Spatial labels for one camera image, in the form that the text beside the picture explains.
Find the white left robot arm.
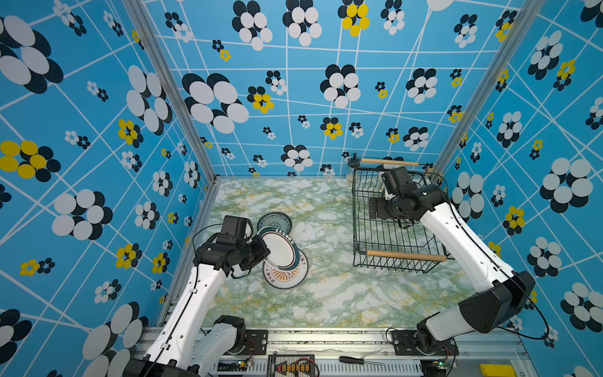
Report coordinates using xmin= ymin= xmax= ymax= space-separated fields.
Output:
xmin=123 ymin=215 xmax=270 ymax=376

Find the black wire dish rack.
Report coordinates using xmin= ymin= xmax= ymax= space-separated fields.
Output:
xmin=352 ymin=167 xmax=452 ymax=273

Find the white plate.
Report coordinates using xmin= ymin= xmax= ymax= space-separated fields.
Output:
xmin=262 ymin=251 xmax=309 ymax=291
xmin=258 ymin=226 xmax=301 ymax=271
xmin=257 ymin=211 xmax=293 ymax=233

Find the glass jar with black lid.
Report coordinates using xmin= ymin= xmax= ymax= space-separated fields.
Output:
xmin=345 ymin=153 xmax=361 ymax=182

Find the yellow box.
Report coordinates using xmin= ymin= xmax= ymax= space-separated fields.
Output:
xmin=480 ymin=364 xmax=517 ymax=377

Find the black screwdriver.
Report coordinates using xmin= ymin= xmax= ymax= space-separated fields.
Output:
xmin=339 ymin=356 xmax=383 ymax=365

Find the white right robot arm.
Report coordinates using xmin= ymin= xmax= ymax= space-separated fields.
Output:
xmin=375 ymin=167 xmax=535 ymax=353

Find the wooden rack handle far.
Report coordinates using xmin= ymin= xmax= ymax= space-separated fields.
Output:
xmin=361 ymin=158 xmax=420 ymax=167

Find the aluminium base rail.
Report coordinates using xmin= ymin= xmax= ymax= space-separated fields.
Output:
xmin=209 ymin=328 xmax=537 ymax=376

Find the black terminal board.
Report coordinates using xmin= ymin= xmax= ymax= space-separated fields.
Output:
xmin=266 ymin=354 xmax=320 ymax=377

